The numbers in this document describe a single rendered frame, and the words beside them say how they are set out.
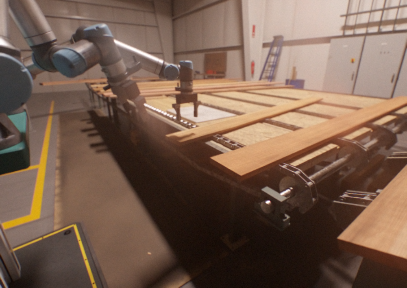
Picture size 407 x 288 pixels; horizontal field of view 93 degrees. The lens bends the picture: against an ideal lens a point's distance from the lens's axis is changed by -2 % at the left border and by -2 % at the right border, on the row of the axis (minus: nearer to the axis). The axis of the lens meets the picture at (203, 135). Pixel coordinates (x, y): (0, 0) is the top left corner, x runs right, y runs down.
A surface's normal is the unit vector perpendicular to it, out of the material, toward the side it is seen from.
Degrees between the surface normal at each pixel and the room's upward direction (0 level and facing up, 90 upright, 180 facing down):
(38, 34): 99
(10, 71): 98
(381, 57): 90
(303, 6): 89
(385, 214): 22
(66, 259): 0
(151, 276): 0
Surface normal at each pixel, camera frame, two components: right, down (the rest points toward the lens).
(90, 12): 0.56, 0.25
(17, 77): 0.88, 0.27
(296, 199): -0.82, 0.18
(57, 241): 0.00, -0.95
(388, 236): -0.22, -0.98
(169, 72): 0.25, 0.32
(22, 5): 0.65, 0.39
